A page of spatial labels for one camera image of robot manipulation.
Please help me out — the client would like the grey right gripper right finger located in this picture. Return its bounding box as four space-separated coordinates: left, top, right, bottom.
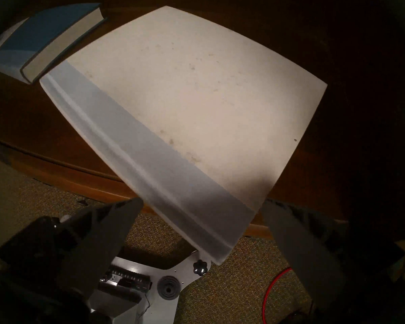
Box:
261 198 347 312

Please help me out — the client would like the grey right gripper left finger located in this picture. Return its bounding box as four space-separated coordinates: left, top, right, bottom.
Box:
55 197 144 299

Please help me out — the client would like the cream book with grey spine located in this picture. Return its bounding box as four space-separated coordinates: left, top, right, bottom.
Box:
40 5 328 266

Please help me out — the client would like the black electronics module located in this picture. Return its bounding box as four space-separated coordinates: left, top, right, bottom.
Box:
100 264 153 300

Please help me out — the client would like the black round rubber pad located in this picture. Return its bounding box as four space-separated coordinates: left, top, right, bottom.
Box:
157 276 180 299

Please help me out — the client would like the blue book with grey spine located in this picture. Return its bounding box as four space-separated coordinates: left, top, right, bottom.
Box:
0 3 107 85

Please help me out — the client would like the white book with round emblem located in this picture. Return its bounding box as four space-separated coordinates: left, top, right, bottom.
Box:
0 18 29 74

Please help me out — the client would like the red cable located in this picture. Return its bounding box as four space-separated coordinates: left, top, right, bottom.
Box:
262 267 294 324

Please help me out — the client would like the grey metal robot base plate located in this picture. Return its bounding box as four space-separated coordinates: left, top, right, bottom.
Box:
88 249 211 324

